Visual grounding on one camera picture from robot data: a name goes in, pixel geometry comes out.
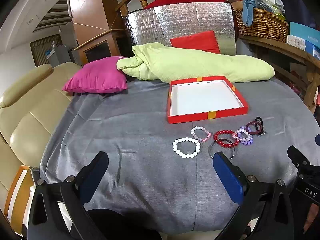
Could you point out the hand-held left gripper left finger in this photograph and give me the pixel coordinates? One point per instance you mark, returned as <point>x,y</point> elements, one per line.
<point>96,172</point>

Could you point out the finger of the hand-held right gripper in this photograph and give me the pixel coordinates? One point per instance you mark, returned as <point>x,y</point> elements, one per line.
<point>298,156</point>

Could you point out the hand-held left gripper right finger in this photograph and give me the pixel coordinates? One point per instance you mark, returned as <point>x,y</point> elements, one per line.
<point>228,177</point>

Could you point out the silver metal bangle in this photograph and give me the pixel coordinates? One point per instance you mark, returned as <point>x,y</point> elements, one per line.
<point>209,149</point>

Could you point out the maroon bangle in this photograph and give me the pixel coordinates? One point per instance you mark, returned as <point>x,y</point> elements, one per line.
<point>248,127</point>

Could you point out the red shallow cardboard box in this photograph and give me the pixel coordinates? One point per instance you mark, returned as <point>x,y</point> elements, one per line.
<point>205,97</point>

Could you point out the orange and white box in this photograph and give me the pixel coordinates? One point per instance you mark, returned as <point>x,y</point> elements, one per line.
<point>15,192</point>

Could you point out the beige leather sofa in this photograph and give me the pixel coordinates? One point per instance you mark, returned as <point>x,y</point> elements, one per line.
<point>30,110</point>

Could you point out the magenta pillow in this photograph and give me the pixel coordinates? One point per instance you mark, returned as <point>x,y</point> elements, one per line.
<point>97,76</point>

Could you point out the wooden shelf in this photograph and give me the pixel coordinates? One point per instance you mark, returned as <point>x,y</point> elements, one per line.
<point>275,46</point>

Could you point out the light green blanket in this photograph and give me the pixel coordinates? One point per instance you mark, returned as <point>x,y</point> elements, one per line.
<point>195,62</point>

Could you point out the blue cardboard box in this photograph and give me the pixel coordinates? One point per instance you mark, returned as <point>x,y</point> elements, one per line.
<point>302,31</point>

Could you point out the brown woven screen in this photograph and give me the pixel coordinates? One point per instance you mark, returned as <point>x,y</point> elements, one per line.
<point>41,50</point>

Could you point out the wicker basket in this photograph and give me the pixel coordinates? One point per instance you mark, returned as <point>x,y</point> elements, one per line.
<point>265,25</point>

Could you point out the red pillow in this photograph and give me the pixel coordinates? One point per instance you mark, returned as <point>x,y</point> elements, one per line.
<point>195,41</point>

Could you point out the blue cloth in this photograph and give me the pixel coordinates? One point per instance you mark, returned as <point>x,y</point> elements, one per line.
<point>250,10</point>

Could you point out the wooden cabinet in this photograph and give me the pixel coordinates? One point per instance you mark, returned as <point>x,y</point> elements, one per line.
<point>87,10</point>

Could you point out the silver insulation mat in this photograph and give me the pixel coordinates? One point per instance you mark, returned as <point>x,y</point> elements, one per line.
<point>180,20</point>

